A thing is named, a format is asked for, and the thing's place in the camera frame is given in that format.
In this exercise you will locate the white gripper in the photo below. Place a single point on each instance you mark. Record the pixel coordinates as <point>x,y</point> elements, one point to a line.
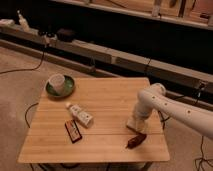
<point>138,124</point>

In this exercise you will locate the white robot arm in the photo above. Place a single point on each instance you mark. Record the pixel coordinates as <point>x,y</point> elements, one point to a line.
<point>153,97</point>

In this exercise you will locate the brown sausage toy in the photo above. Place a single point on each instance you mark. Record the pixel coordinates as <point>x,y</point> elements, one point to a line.
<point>134,142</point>

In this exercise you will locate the white tube bottle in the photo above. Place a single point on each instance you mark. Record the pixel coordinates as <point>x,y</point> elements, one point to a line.
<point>80,115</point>

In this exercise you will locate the dark red chocolate bar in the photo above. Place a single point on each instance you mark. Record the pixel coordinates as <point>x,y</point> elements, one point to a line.
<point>73,131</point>

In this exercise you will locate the green plate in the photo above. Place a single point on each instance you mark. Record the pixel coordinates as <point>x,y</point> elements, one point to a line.
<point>68,88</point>

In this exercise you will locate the white cup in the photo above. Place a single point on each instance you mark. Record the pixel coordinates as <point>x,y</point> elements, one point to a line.
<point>57,81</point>

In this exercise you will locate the black power adapter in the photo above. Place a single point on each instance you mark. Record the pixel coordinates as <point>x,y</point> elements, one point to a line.
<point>65,35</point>

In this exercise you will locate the white spray bottle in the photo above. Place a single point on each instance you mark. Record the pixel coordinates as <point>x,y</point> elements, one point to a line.
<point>23,22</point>

